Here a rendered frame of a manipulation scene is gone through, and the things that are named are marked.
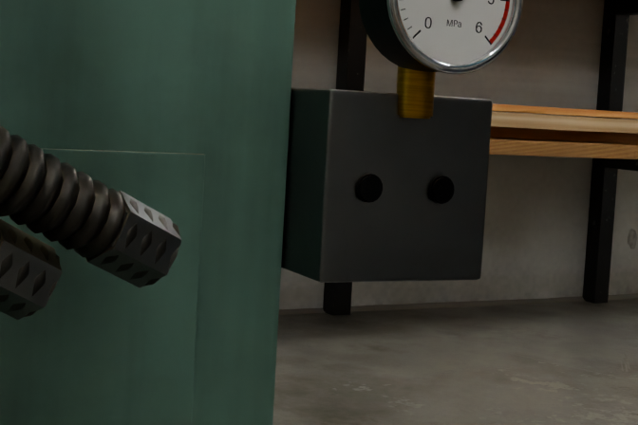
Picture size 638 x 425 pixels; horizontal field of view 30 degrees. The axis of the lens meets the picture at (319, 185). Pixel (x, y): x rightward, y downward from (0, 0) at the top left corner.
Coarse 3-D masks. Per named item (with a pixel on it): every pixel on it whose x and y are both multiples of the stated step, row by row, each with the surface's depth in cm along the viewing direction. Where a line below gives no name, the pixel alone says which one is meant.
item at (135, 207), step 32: (0, 128) 36; (0, 160) 35; (32, 160) 36; (0, 192) 36; (32, 192) 36; (64, 192) 37; (96, 192) 38; (0, 224) 38; (32, 224) 37; (64, 224) 37; (96, 224) 38; (128, 224) 38; (160, 224) 40; (0, 256) 37; (32, 256) 38; (96, 256) 39; (128, 256) 39; (160, 256) 39; (0, 288) 37; (32, 288) 38
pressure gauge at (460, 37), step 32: (384, 0) 46; (416, 0) 47; (448, 0) 47; (480, 0) 48; (512, 0) 49; (384, 32) 47; (416, 32) 47; (448, 32) 47; (480, 32) 48; (512, 32) 48; (416, 64) 48; (448, 64) 47; (480, 64) 48; (416, 96) 49
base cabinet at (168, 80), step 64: (0, 0) 46; (64, 0) 47; (128, 0) 48; (192, 0) 49; (256, 0) 50; (0, 64) 46; (64, 64) 47; (128, 64) 48; (192, 64) 50; (256, 64) 51; (64, 128) 47; (128, 128) 49; (192, 128) 50; (256, 128) 51; (128, 192) 49; (192, 192) 50; (256, 192) 51; (64, 256) 48; (192, 256) 50; (256, 256) 52; (0, 320) 47; (64, 320) 48; (128, 320) 49; (192, 320) 50; (256, 320) 52; (0, 384) 47; (64, 384) 48; (128, 384) 49; (192, 384) 50; (256, 384) 52
